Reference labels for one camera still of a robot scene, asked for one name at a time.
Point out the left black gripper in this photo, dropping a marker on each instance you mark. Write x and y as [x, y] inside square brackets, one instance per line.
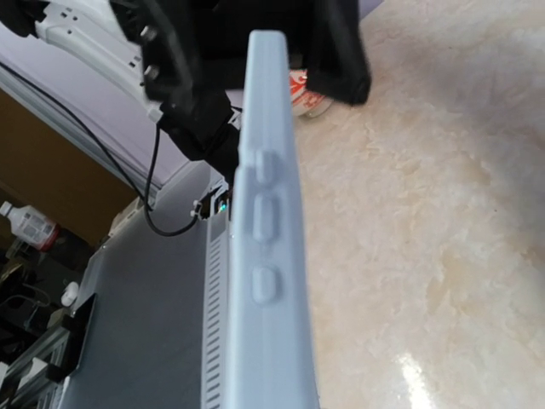
[194, 52]

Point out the light blue phone case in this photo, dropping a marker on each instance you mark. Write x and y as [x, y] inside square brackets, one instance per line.
[269, 355]

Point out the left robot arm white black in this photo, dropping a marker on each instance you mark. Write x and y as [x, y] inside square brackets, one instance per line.
[89, 31]

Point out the red white patterned dish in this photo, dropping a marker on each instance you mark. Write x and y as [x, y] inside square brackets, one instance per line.
[306, 103]

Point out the brown cardboard panel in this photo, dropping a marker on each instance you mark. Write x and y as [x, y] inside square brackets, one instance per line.
[41, 168]

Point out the white plastic bottle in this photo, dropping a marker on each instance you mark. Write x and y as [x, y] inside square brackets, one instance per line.
[31, 226]

